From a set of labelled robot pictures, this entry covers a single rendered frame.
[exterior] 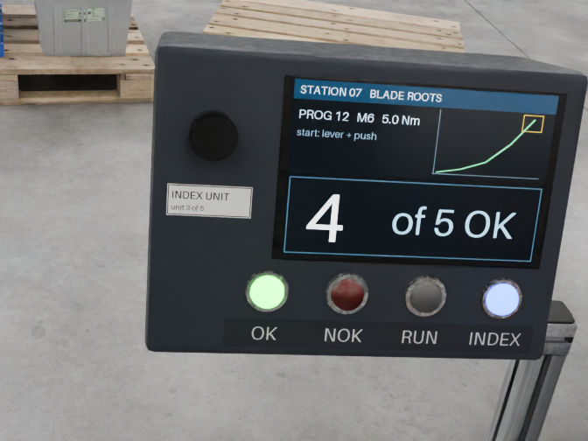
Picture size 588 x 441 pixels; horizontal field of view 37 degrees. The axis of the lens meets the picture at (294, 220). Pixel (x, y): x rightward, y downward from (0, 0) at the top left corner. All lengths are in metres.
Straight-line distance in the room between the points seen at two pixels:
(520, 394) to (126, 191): 2.34
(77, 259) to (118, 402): 0.61
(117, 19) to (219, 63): 3.11
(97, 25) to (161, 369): 1.78
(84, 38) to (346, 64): 3.14
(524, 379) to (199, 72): 0.36
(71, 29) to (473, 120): 3.14
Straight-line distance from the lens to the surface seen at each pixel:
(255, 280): 0.53
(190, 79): 0.51
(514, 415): 0.73
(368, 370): 2.27
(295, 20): 4.32
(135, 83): 3.58
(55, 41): 3.63
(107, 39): 3.64
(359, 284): 0.54
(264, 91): 0.51
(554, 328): 0.68
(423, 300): 0.55
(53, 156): 3.17
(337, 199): 0.53
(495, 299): 0.57
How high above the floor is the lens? 1.42
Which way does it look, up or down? 30 degrees down
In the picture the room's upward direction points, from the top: 7 degrees clockwise
